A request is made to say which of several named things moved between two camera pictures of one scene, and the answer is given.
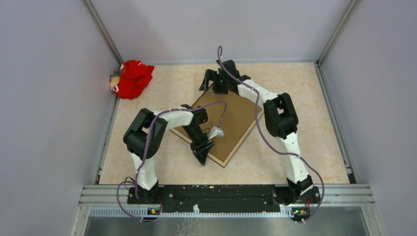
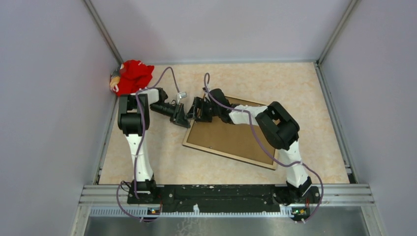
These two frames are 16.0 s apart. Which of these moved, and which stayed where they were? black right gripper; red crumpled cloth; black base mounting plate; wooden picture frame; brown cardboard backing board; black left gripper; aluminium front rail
Moved: wooden picture frame; black left gripper; brown cardboard backing board; black right gripper
Stayed: black base mounting plate; aluminium front rail; red crumpled cloth
